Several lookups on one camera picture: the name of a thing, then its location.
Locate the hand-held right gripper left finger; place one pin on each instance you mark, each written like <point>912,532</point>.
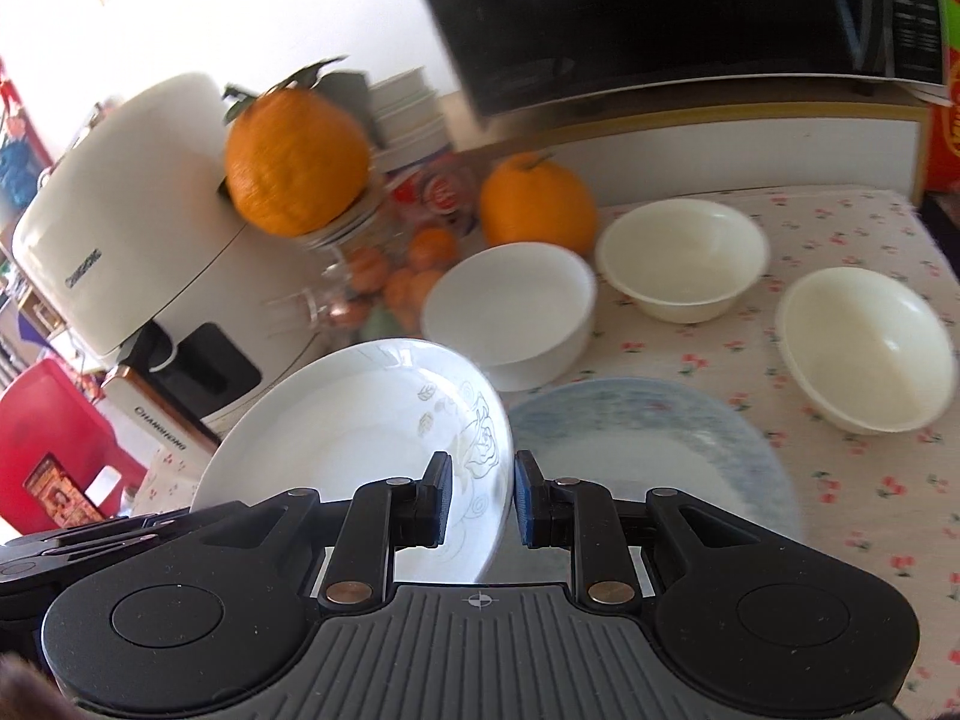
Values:
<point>439,499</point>

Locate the red printed carton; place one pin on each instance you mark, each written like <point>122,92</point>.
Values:
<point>946,127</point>

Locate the cherry print tablecloth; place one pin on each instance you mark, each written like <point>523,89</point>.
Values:
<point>862,525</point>

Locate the white bowl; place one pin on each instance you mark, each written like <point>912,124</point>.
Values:
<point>510,307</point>

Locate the large orange with leaves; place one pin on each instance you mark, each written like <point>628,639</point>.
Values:
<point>296,161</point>

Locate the black microwave oven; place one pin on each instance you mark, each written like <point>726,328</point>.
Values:
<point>675,7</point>

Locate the cream bowl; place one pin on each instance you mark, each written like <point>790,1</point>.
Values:
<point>682,255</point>
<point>862,345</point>

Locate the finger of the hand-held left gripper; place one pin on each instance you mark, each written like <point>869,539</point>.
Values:
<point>90,540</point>

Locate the stack of white dishes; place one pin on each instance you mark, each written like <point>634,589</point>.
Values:
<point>409,120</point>

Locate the blue rimmed plate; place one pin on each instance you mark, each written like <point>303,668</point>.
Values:
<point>675,450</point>

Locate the red plastic stool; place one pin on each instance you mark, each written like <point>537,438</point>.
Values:
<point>60,420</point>

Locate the white air fryer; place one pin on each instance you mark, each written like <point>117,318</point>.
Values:
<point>135,240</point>

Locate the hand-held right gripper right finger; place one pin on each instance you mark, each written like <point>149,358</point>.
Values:
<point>525,502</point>

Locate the pile of small oranges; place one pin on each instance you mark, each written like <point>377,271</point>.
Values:
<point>412,270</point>

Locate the glass jar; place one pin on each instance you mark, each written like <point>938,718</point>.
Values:
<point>337,292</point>

